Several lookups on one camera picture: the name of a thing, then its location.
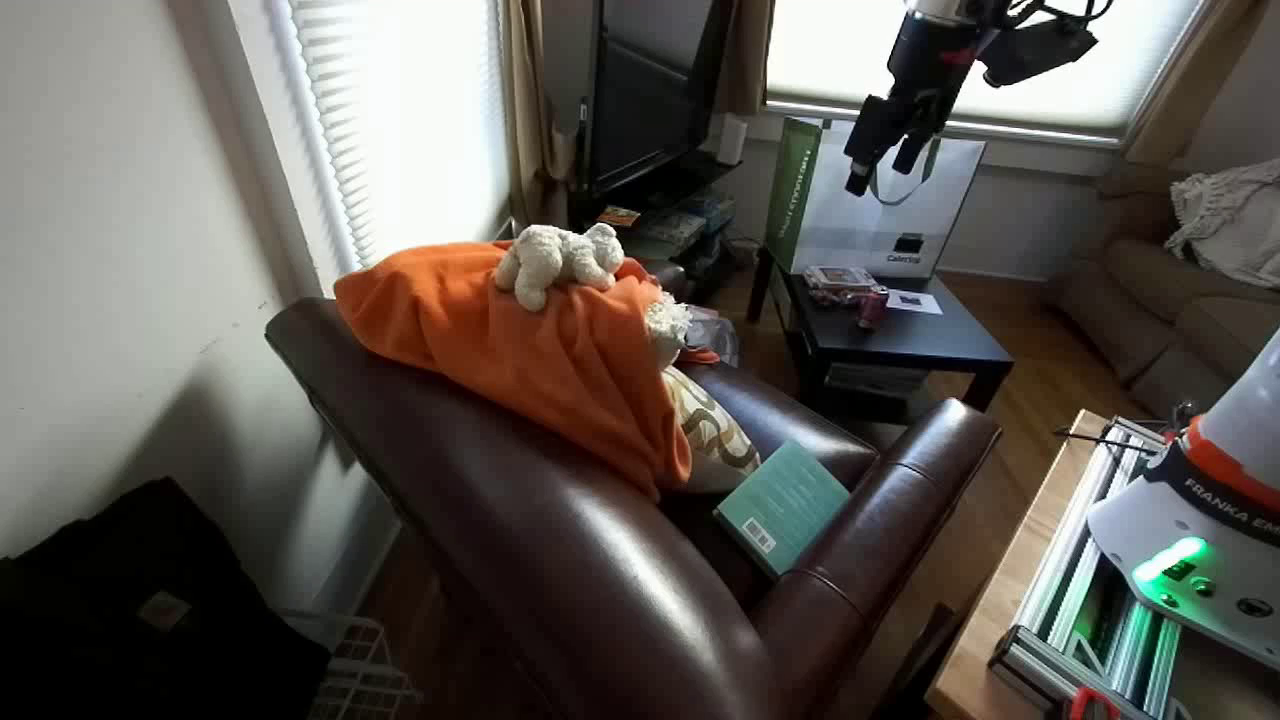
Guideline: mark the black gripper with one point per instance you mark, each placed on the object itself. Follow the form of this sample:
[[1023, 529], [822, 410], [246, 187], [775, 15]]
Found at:
[[931, 61]]

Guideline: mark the teal green book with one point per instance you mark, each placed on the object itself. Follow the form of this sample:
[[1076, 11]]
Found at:
[[783, 508]]

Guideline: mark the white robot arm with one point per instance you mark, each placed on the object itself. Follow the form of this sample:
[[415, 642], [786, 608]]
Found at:
[[1024, 39]]

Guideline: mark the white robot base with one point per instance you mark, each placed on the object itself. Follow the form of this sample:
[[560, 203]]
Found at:
[[1196, 529]]

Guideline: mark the brown leather couch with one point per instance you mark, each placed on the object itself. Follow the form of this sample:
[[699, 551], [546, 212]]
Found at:
[[618, 604]]

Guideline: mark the wide window blind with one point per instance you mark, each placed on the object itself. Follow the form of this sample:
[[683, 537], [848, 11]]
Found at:
[[833, 54]]

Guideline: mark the black television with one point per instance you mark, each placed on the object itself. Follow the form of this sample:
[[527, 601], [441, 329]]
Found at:
[[655, 90]]

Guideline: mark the black coffee table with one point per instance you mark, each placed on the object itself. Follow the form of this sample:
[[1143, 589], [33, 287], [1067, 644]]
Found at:
[[876, 371]]

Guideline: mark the black tv stand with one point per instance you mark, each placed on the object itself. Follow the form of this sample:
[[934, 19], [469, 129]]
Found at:
[[673, 222]]

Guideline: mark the white cloth on sofa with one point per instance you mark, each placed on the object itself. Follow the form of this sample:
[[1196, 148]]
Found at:
[[1230, 222]]

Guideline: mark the beige sofa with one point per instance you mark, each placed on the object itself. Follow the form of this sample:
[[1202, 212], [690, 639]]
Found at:
[[1168, 329]]

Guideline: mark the beige curtain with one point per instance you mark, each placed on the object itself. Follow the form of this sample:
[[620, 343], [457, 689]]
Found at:
[[541, 157]]

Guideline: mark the white plush toy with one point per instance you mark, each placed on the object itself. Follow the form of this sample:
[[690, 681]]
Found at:
[[550, 254]]

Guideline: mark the orange blanket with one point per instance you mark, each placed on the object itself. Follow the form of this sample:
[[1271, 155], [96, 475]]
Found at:
[[583, 365]]

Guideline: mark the white window blind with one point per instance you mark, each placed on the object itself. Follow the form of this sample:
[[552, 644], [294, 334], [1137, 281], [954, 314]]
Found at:
[[404, 115]]

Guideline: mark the wooden table with rails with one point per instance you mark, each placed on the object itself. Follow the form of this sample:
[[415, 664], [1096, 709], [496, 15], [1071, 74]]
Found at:
[[1058, 629]]

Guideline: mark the black bag on floor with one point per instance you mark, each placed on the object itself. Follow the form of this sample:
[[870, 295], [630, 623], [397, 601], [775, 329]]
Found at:
[[144, 615]]

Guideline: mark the white wire basket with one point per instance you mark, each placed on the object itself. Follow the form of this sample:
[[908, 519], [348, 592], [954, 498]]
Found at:
[[363, 679]]

